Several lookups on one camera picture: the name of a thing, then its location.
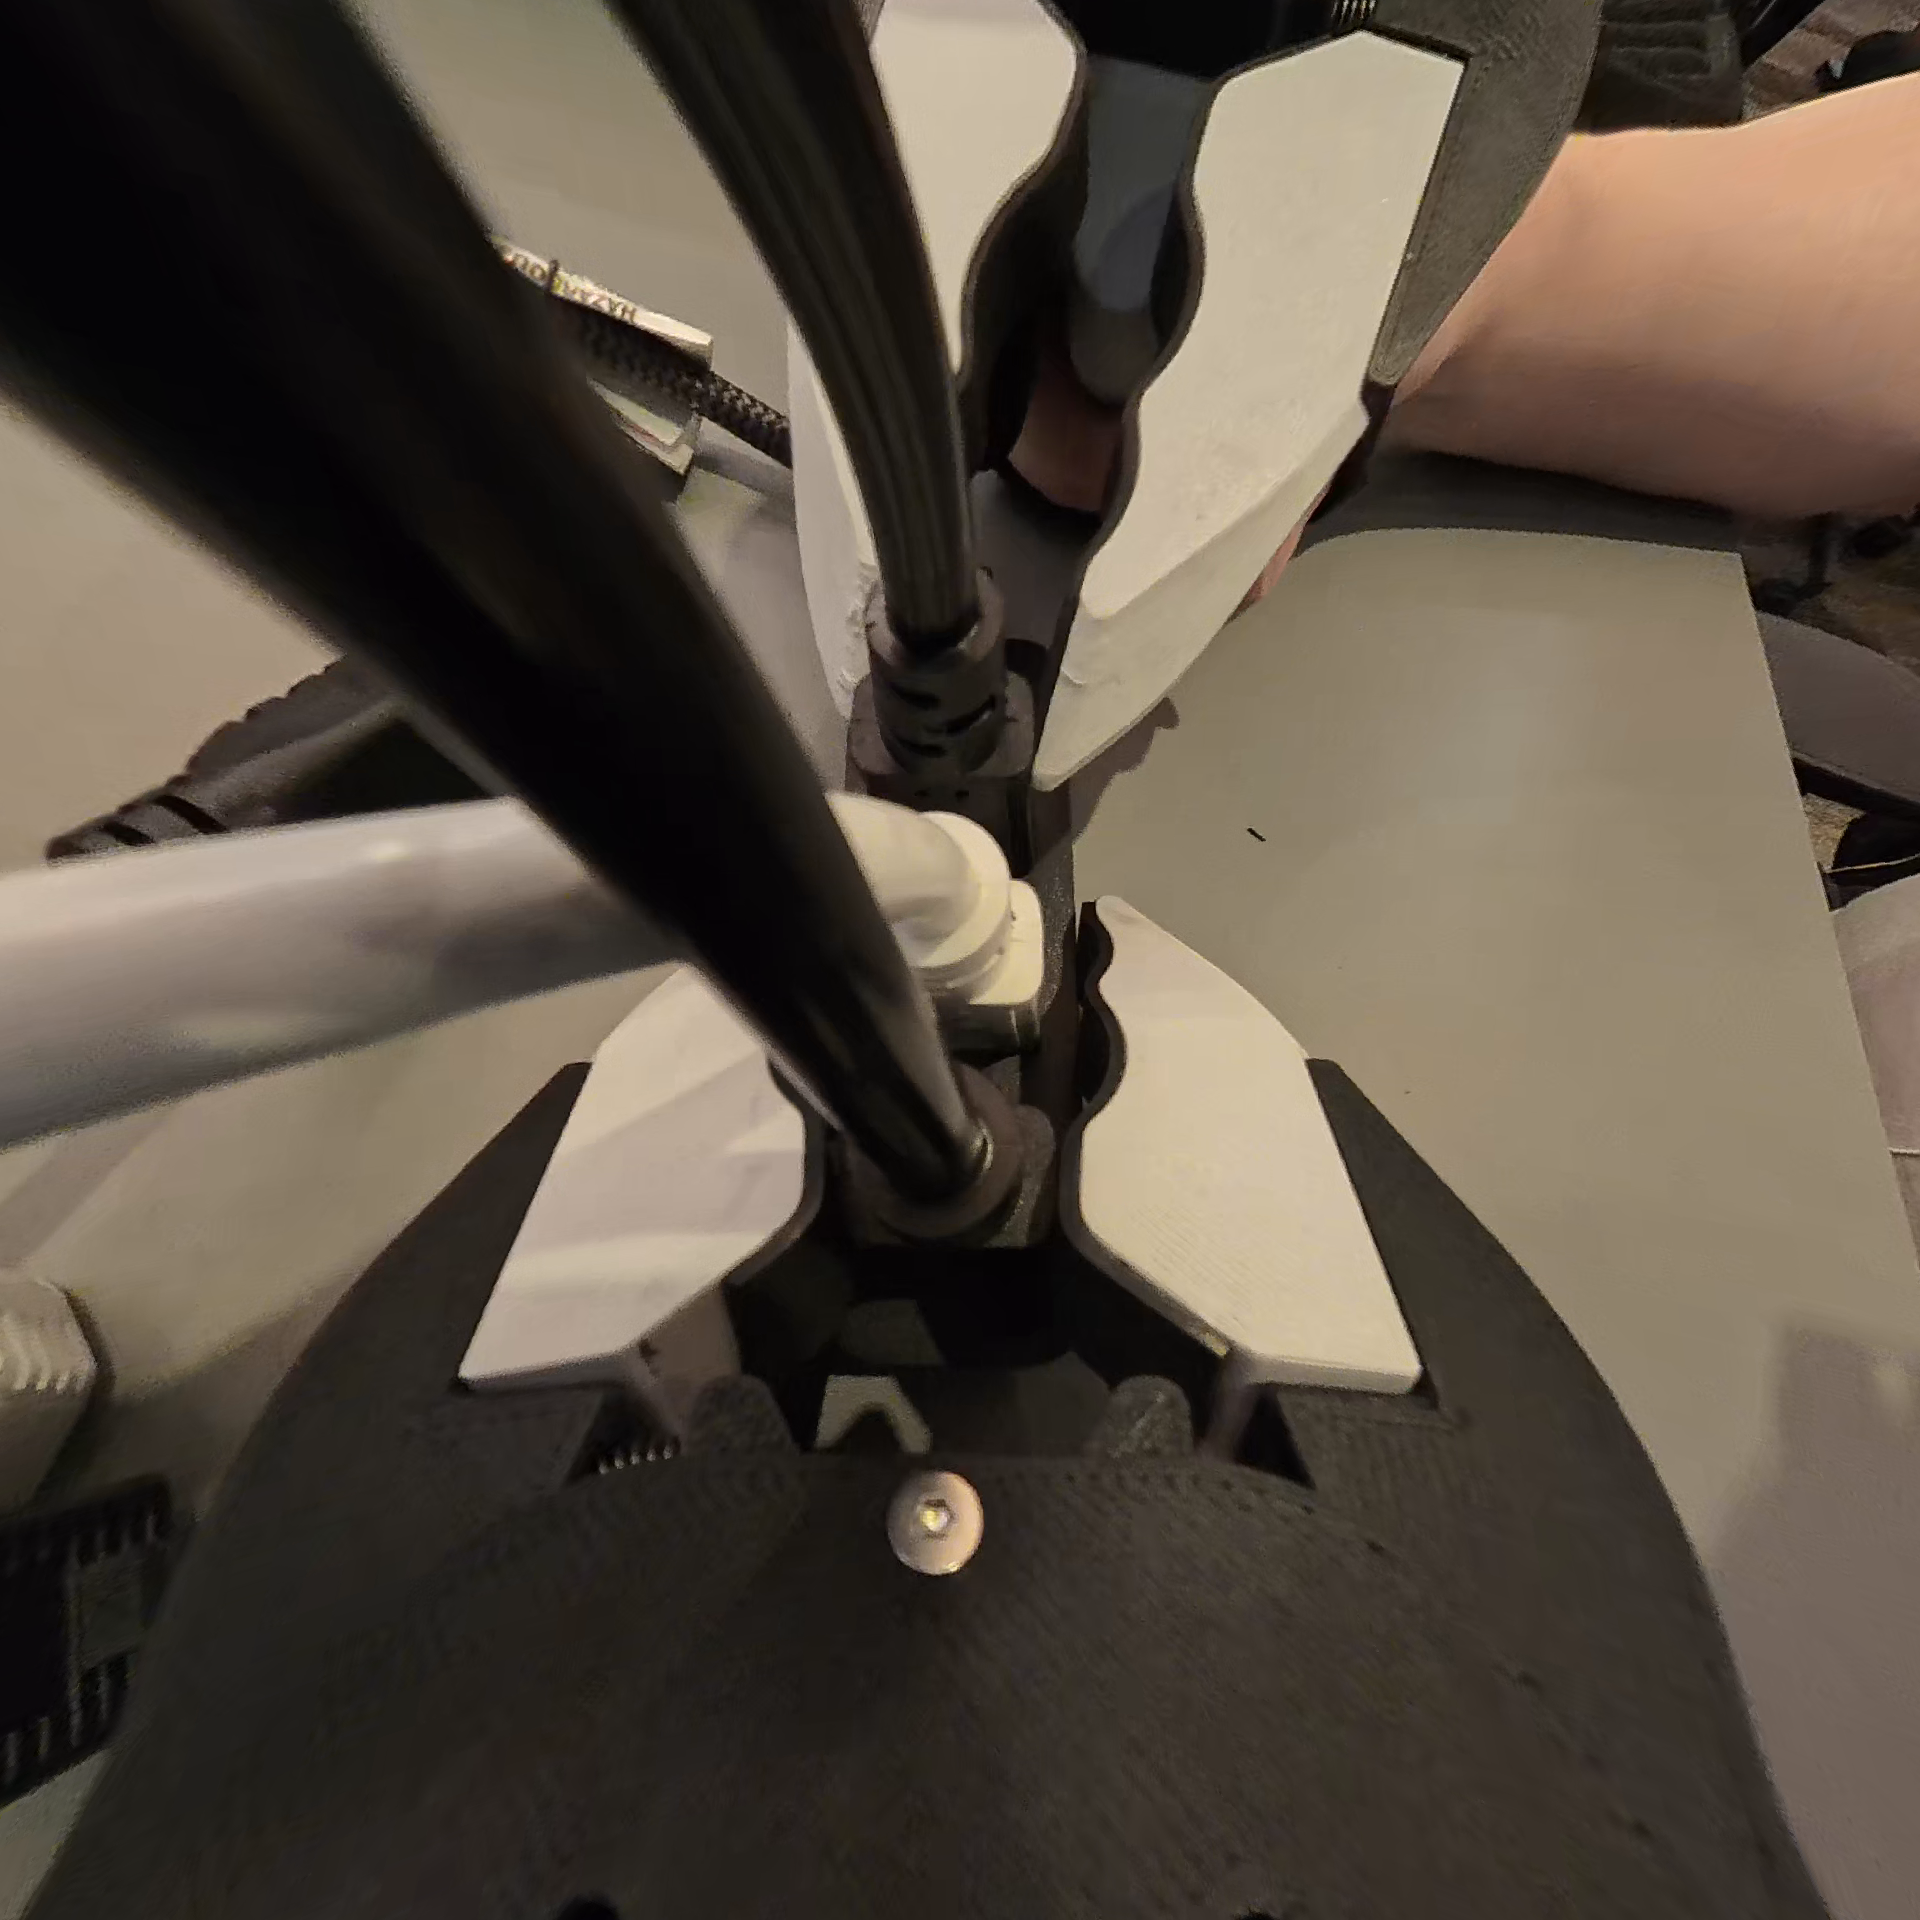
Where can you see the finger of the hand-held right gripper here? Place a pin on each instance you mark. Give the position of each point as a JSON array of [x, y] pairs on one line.
[[1290, 300], [817, 496]]

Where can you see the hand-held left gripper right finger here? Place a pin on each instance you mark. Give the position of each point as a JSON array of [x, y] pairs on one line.
[[1245, 1202]]

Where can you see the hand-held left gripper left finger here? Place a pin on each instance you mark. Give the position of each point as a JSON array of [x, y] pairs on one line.
[[629, 1202]]

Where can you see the black power strip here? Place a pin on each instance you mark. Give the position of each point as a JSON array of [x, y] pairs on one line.
[[960, 1292]]

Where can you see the person's right forearm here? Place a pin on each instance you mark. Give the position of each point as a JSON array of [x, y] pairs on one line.
[[1724, 300]]

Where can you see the person's right hand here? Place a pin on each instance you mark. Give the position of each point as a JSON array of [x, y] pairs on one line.
[[1057, 435]]

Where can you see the white warning tag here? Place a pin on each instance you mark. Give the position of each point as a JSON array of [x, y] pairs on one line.
[[629, 308]]

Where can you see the black chair base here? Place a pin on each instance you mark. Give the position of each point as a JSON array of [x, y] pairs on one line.
[[1843, 705]]

